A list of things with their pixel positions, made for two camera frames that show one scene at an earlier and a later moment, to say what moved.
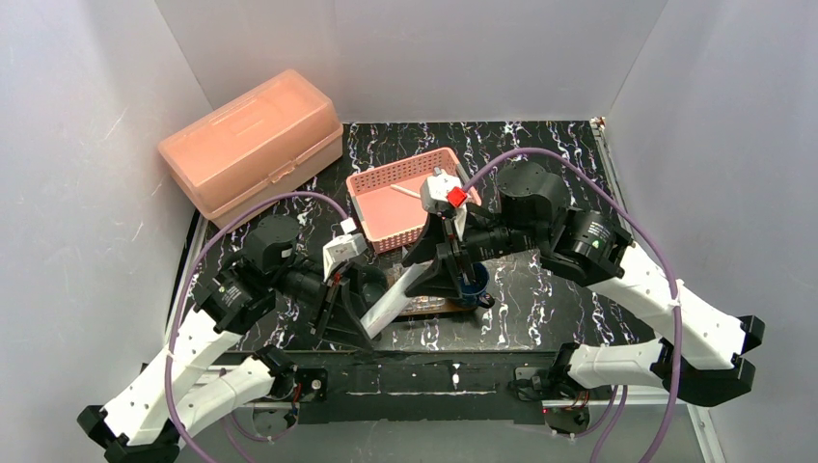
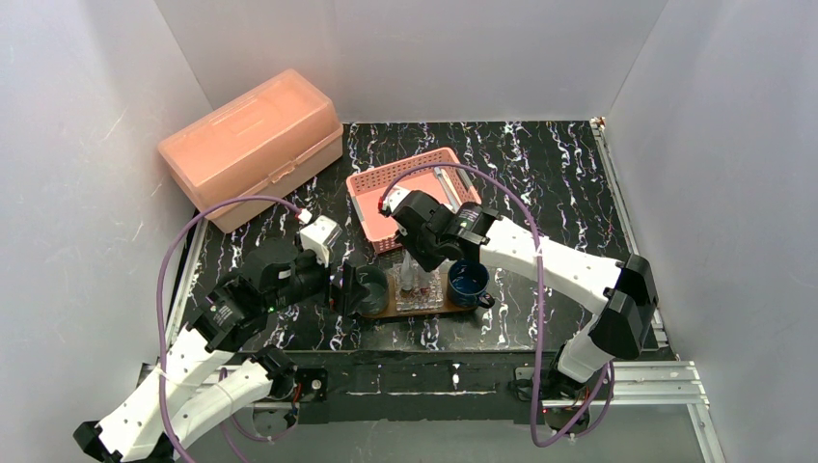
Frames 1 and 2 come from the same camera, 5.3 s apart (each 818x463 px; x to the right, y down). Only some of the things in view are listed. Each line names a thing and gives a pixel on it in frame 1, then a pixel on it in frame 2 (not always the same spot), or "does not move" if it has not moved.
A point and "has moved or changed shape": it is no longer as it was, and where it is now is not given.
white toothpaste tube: (378, 315) has moved or changed shape
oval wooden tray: (451, 305) does not move
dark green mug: (372, 284) does not move
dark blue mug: (474, 292) does not move
